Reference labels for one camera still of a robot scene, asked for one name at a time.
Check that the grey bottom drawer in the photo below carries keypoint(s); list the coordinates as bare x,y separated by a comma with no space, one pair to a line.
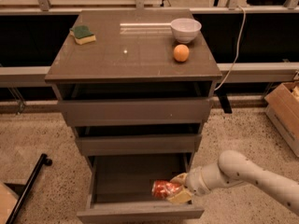
120,190

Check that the grey drawer cabinet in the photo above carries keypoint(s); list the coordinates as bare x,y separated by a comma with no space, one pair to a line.
132,59

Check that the grey top drawer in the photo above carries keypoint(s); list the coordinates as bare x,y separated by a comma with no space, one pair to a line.
135,112

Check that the grey middle drawer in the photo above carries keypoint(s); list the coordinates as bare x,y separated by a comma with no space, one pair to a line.
143,144

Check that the black metal leg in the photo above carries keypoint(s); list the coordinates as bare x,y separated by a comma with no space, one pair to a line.
42,161

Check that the grey drawer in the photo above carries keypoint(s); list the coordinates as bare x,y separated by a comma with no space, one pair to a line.
143,144
135,112
120,190

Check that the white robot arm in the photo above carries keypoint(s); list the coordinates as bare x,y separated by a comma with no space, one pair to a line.
232,169

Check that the red coke can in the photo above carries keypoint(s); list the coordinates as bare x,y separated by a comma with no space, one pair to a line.
164,189

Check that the white bowl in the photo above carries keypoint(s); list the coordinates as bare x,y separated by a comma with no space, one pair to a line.
185,30

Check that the cardboard box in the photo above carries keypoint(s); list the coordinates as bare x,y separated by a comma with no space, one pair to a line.
283,111

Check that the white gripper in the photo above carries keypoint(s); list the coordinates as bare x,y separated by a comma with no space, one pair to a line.
195,179

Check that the green yellow sponge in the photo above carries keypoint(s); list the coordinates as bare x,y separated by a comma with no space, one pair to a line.
82,34

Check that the orange fruit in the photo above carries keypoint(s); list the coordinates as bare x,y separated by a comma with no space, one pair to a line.
181,53

